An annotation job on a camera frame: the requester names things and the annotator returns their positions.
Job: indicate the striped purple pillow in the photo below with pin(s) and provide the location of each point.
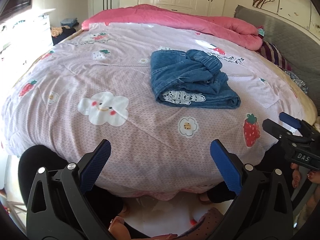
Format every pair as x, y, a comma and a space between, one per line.
270, 52

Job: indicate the pink folded quilt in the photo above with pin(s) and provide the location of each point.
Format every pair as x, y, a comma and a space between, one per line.
235, 30

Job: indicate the grey quilted headboard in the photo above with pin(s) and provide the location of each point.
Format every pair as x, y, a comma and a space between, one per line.
300, 50

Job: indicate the blue denim pants lace trim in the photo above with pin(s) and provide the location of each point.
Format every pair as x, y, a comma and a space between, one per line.
191, 79

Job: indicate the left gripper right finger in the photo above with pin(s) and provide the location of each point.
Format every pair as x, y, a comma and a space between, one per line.
262, 207

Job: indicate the folded clothes stack far corner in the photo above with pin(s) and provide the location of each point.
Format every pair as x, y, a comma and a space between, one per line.
67, 28

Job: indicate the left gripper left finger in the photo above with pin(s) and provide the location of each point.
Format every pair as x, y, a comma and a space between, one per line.
57, 208

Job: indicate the right hand red nails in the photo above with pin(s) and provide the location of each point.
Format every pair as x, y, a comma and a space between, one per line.
313, 176

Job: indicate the pink strawberry print bedsheet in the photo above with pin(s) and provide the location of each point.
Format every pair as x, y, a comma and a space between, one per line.
98, 86

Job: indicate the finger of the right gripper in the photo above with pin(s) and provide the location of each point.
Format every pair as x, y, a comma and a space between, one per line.
280, 133
289, 120

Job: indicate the floral wall painting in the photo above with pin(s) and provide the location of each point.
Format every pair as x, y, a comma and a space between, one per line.
300, 12

